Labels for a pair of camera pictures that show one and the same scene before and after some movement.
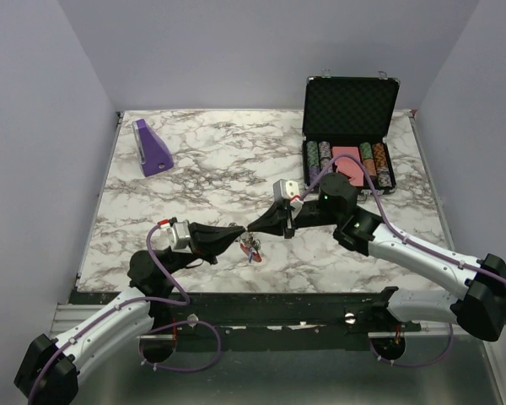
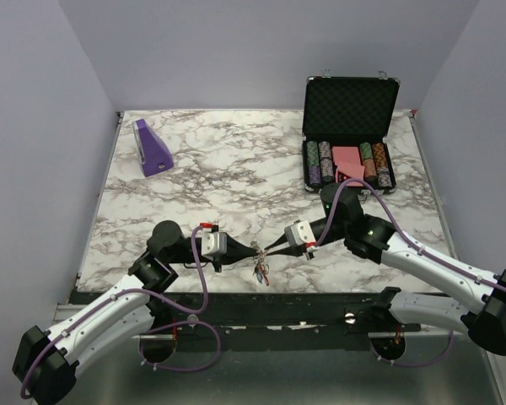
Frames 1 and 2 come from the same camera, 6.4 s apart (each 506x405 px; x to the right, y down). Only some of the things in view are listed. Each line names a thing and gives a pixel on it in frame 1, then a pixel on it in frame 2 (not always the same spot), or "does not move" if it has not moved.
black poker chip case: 346,121 does not move
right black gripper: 276,221 -> 296,251
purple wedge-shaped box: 155,153 does not move
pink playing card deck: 347,166 does not move
